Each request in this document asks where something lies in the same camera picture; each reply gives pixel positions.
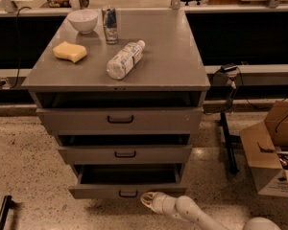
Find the grey drawer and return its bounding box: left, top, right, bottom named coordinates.
left=59, top=145, right=191, bottom=165
left=68, top=164, right=186, bottom=199
left=36, top=107, right=203, bottom=135

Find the grey bottom drawer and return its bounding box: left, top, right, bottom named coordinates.
left=68, top=164, right=186, bottom=199

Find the grey top drawer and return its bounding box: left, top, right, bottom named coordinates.
left=36, top=107, right=203, bottom=135

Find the black stand leg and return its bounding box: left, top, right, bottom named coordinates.
left=219, top=77, right=240, bottom=175

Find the grey drawer cabinet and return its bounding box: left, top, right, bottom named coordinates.
left=21, top=9, right=211, bottom=177

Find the black bar on floor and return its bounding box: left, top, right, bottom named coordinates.
left=0, top=195, right=15, bottom=230

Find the open cardboard box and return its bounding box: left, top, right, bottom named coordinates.
left=239, top=102, right=288, bottom=197

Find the blue silver energy drink can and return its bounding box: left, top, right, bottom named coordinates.
left=102, top=6, right=118, bottom=44

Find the white bowl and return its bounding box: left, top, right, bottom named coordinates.
left=67, top=10, right=98, bottom=34

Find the grey middle drawer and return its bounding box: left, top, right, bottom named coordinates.
left=59, top=145, right=191, bottom=165

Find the clear plastic water bottle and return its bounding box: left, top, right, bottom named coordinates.
left=107, top=40, right=146, bottom=80

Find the yellow sponge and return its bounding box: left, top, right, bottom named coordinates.
left=53, top=41, right=87, bottom=63

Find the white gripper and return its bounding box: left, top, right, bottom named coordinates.
left=140, top=192, right=178, bottom=216

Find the black cable on left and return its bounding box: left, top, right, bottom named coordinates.
left=10, top=6, right=33, bottom=90

